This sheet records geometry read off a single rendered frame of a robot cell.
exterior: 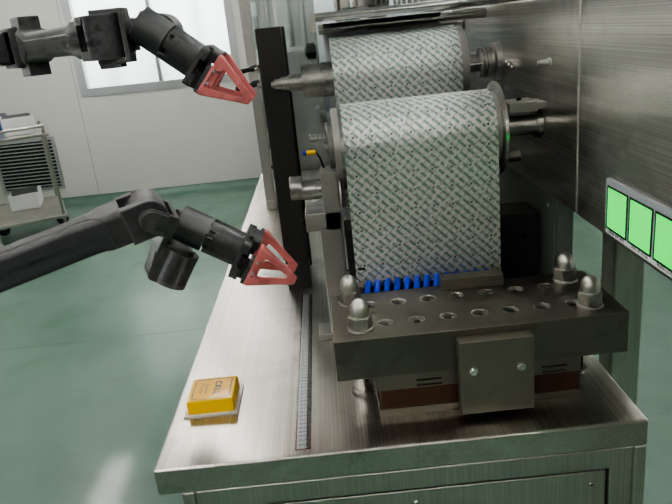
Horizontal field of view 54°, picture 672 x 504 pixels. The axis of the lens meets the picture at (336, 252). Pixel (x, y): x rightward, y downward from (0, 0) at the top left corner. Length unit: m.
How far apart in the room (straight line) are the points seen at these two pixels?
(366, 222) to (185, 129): 5.76
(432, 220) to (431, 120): 0.16
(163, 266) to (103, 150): 5.95
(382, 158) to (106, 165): 6.08
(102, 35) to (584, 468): 0.93
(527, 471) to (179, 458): 0.47
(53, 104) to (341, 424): 6.31
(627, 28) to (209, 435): 0.75
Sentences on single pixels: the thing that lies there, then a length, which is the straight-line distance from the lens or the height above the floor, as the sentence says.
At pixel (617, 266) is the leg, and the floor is 0.96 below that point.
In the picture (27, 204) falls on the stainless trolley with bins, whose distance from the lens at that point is 5.94.
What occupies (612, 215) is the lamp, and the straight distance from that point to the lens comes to 0.87.
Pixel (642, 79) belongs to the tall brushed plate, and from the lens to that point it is 0.80.
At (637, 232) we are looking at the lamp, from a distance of 0.82.
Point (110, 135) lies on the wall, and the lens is 6.93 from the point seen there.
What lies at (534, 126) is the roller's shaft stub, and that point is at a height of 1.25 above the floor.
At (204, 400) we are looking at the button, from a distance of 1.02.
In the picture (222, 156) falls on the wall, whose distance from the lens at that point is 6.73.
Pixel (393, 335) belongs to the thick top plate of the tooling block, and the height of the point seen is 1.03.
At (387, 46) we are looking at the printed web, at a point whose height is 1.39.
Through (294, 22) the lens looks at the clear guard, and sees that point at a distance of 2.03.
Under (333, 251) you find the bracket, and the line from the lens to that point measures 1.13.
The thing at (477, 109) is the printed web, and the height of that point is 1.29.
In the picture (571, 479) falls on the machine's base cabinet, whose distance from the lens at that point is 1.00.
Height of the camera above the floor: 1.43
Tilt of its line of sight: 19 degrees down
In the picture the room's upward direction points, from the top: 6 degrees counter-clockwise
